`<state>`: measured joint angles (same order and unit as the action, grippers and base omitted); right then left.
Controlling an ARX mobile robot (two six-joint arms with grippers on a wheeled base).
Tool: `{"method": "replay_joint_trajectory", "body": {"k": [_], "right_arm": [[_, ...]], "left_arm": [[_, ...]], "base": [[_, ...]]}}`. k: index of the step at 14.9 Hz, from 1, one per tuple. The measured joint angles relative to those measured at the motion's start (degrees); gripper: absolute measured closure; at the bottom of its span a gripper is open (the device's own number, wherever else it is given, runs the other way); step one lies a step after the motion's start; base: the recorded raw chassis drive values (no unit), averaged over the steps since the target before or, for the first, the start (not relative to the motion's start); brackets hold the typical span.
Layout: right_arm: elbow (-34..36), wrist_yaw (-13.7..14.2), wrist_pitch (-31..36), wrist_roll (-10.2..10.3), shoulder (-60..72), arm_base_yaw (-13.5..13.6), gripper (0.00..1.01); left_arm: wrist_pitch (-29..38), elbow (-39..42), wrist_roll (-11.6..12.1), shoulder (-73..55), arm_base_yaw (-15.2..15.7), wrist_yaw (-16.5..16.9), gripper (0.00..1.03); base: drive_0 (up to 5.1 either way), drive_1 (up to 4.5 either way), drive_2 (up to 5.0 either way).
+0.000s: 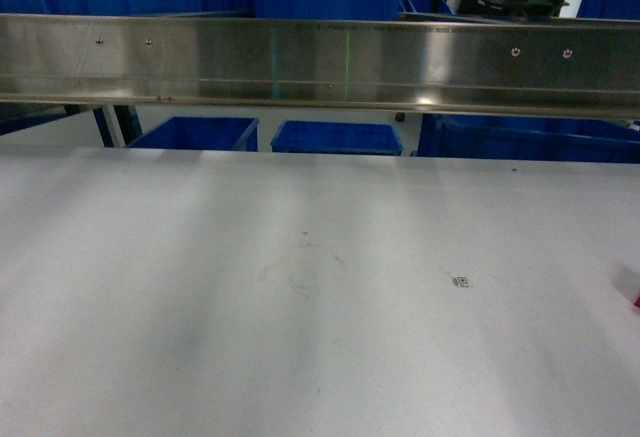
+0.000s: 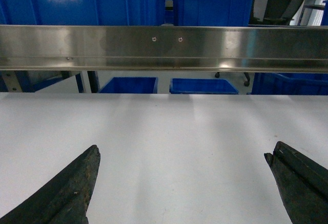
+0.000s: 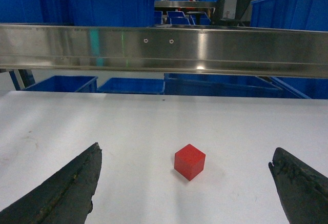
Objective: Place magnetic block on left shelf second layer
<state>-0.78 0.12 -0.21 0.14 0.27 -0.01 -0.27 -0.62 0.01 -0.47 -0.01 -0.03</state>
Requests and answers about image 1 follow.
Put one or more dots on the blue bin below right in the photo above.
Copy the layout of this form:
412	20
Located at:
526	138

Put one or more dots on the stainless steel shelf beam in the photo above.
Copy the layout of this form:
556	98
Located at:
426	63

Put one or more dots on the blue bin below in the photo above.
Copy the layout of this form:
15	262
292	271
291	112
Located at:
526	138
317	137
202	134

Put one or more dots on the blue bin below left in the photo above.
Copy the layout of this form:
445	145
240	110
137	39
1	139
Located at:
202	134

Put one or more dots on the blue bin below centre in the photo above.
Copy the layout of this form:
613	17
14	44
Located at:
317	137

